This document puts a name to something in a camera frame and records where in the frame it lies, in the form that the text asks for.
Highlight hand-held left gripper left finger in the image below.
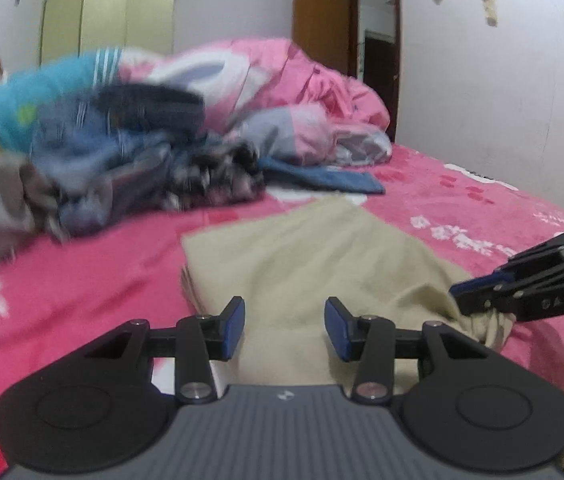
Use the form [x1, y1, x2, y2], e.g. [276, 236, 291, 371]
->
[84, 296, 247, 406]

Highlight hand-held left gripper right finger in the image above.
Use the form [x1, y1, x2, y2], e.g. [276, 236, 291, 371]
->
[324, 296, 492, 405]

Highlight plaid shirt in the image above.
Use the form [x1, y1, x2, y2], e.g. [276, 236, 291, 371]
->
[164, 135, 267, 211]

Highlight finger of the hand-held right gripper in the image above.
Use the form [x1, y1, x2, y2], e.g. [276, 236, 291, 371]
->
[457, 262, 564, 323]
[449, 225, 564, 297]

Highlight dark blue jeans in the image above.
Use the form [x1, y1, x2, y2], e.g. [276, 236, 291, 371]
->
[94, 82, 207, 141]

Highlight beige pants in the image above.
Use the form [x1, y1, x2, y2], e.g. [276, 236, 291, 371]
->
[179, 195, 515, 396]

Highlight wooden door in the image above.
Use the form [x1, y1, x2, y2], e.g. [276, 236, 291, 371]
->
[292, 0, 353, 78]

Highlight blue cloth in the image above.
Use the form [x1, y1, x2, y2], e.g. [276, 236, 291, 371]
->
[257, 156, 387, 196]

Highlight light blue jeans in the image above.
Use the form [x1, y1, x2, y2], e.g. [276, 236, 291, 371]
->
[29, 100, 177, 238]

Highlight pink quilt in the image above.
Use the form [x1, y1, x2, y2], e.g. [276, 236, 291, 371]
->
[119, 37, 393, 168]

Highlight grey hoodie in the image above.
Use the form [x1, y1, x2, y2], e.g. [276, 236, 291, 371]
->
[0, 152, 62, 271]

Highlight pale yellow wardrobe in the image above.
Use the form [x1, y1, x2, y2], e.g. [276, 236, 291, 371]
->
[39, 0, 180, 66]

